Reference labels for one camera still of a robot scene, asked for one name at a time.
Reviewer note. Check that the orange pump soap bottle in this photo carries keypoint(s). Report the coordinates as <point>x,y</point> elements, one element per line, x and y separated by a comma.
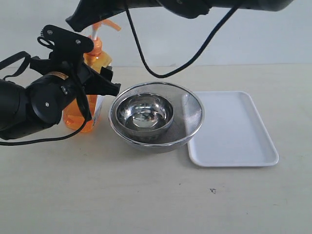
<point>96,59</point>

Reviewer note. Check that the white plastic tray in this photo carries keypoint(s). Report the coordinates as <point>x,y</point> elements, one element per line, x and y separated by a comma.
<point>232,134</point>

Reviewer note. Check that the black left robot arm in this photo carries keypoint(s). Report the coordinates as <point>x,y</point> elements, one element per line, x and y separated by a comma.
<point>17,118</point>

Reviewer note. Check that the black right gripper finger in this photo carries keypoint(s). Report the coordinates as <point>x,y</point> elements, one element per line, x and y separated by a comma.
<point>89,12</point>

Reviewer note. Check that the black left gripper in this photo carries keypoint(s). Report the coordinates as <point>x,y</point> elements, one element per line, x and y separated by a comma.
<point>61,83</point>

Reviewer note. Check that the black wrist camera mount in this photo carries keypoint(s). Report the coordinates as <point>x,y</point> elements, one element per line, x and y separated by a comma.
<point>65,45</point>

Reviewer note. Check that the large steel mesh basin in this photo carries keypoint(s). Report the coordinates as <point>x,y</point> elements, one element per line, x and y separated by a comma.
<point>189,117</point>

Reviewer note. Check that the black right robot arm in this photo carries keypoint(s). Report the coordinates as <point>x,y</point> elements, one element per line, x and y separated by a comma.
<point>191,9</point>

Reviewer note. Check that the small stainless steel bowl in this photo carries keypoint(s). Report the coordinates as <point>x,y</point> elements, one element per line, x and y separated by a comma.
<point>144,115</point>

